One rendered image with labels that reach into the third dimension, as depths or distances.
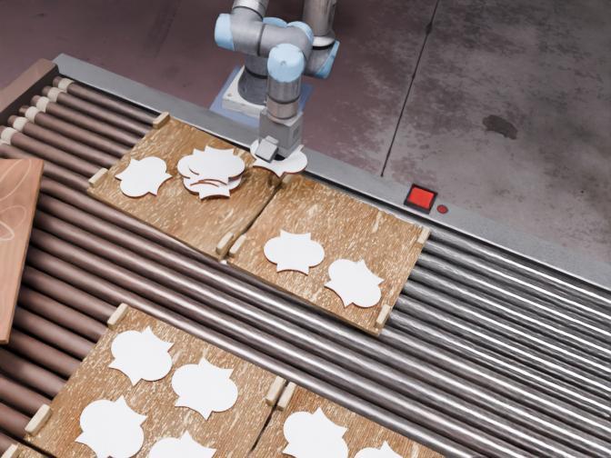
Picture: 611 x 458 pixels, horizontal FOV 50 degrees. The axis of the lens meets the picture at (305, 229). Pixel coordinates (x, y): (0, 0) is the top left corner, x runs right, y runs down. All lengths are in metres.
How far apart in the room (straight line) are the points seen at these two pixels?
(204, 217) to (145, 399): 0.50
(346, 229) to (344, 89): 1.95
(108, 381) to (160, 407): 0.13
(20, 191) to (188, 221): 0.40
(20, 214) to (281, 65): 0.69
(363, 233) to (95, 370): 0.72
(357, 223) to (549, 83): 2.47
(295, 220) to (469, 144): 1.87
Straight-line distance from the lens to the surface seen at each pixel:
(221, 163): 1.75
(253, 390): 1.43
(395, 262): 1.65
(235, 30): 1.53
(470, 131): 3.51
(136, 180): 1.77
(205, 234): 1.65
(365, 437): 1.42
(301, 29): 1.54
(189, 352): 1.48
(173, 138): 1.89
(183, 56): 3.71
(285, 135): 1.53
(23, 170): 1.72
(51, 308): 1.60
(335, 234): 1.67
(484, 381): 1.57
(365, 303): 1.55
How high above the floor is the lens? 2.24
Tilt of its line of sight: 51 degrees down
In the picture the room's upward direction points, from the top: 8 degrees clockwise
